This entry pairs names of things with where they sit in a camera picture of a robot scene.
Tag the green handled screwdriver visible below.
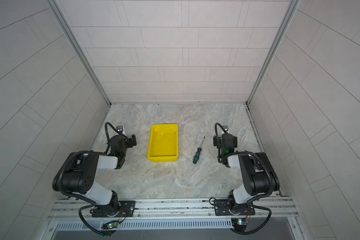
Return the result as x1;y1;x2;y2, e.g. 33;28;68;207
193;137;206;164

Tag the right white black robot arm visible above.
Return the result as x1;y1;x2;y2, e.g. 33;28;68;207
214;133;280;216

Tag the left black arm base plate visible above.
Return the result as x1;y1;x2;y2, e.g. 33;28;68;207
90;201;136;218

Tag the black base cable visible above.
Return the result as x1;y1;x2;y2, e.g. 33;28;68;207
77;203;127;237
230;203;273;236

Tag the yellow plastic bin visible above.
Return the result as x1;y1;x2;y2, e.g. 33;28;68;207
147;124;179;163

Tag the right small circuit board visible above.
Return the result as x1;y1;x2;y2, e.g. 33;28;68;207
231;219;248;234

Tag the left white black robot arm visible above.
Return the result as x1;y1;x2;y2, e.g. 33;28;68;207
52;134;137;218

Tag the right black base cable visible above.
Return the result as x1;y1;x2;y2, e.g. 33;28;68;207
230;203;273;236

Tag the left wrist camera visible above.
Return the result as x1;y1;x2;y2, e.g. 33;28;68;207
116;126;125;136

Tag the left small circuit board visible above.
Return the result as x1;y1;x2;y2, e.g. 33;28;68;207
102;221;120;230

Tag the aluminium mounting rail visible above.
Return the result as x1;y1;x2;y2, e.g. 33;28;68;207
47;197;298;221

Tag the small circuit board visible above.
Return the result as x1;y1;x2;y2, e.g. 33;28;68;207
231;219;248;234
102;221;120;230

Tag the white ventilation grille strip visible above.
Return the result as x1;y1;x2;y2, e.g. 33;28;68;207
56;219;233;231

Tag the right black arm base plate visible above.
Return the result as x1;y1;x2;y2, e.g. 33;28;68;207
209;198;256;216

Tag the left black base cable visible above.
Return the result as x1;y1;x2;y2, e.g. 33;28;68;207
77;203;127;237

